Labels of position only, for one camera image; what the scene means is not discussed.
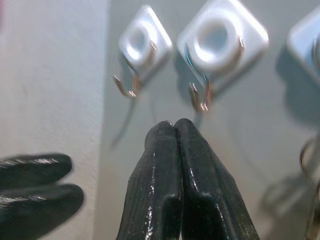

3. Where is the white square adhesive wall hook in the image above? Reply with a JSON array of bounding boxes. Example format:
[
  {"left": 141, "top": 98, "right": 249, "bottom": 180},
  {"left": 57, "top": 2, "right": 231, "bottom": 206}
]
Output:
[
  {"left": 276, "top": 17, "right": 320, "bottom": 83},
  {"left": 176, "top": 0, "right": 270, "bottom": 113},
  {"left": 113, "top": 4, "right": 174, "bottom": 99}
]

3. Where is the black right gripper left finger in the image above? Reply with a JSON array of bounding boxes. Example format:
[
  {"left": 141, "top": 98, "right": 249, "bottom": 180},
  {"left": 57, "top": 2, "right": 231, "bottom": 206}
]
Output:
[{"left": 117, "top": 120, "right": 184, "bottom": 240}]

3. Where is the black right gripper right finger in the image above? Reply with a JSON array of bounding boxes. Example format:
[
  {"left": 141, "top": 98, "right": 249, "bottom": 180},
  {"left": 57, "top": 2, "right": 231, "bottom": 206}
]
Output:
[{"left": 174, "top": 118, "right": 261, "bottom": 240}]

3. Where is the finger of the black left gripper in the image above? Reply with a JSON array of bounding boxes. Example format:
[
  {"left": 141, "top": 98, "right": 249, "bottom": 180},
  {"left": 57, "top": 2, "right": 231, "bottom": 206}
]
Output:
[
  {"left": 0, "top": 153, "right": 73, "bottom": 195},
  {"left": 0, "top": 184, "right": 85, "bottom": 240}
]

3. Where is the silver key bunch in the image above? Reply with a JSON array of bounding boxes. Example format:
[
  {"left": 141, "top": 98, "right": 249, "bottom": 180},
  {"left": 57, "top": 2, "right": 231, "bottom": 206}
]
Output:
[{"left": 259, "top": 136, "right": 320, "bottom": 240}]

